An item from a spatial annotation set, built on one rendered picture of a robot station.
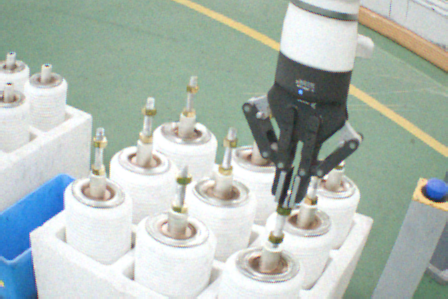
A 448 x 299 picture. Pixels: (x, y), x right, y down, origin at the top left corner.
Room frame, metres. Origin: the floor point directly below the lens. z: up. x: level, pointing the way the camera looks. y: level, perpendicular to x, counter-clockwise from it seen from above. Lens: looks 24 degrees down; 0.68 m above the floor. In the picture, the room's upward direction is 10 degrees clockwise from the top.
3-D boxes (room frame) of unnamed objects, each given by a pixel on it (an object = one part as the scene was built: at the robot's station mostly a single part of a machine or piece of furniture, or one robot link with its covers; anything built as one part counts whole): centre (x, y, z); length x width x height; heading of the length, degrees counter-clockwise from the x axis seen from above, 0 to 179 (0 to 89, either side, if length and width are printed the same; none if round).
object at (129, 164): (0.79, 0.10, 0.25); 0.08 x 0.08 x 0.01
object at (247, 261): (0.59, -0.07, 0.25); 0.08 x 0.08 x 0.01
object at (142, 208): (0.79, 0.10, 0.16); 0.10 x 0.10 x 0.18
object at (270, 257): (0.59, -0.07, 0.26); 0.02 x 0.02 x 0.03
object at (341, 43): (0.61, -0.08, 0.53); 0.11 x 0.09 x 0.06; 158
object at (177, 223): (0.64, 0.03, 0.26); 0.02 x 0.02 x 0.03
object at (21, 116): (0.91, 0.39, 0.16); 0.10 x 0.10 x 0.18
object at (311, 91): (0.59, -0.08, 0.46); 0.08 x 0.08 x 0.09
